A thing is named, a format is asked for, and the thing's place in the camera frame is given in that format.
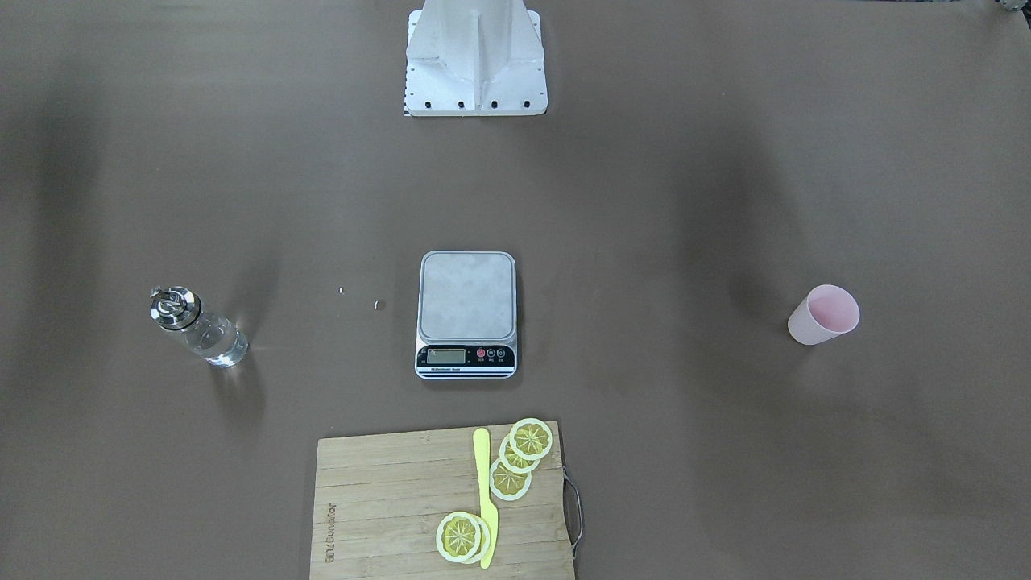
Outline glass sauce bottle steel spout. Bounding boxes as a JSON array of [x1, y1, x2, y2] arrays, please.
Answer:
[[149, 286, 248, 368]]

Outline pink plastic cup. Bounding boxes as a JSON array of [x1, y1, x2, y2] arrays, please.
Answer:
[[787, 285, 861, 346]]

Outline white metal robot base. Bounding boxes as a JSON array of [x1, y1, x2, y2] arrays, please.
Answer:
[[403, 1, 548, 118]]

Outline digital kitchen scale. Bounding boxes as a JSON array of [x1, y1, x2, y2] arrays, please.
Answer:
[[413, 251, 519, 379]]

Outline lemon slice near board corner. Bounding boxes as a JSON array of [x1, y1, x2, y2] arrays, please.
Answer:
[[508, 417, 555, 460]]

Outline yellow plastic knife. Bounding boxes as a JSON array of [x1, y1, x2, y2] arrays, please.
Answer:
[[474, 427, 499, 570]]

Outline middle stacked lemon slice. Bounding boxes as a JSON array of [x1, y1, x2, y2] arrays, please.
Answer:
[[499, 436, 540, 474]]

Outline stacked lemon slice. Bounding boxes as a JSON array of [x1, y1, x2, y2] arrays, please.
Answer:
[[487, 459, 532, 502], [499, 436, 540, 474]]

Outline bamboo cutting board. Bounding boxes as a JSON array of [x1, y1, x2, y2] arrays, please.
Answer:
[[308, 427, 577, 579]]

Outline lemon slice beside knife tip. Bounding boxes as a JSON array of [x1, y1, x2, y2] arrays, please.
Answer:
[[435, 511, 480, 564]]

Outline hidden lemon slice under knife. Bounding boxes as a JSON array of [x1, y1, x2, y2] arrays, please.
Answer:
[[462, 515, 492, 565]]

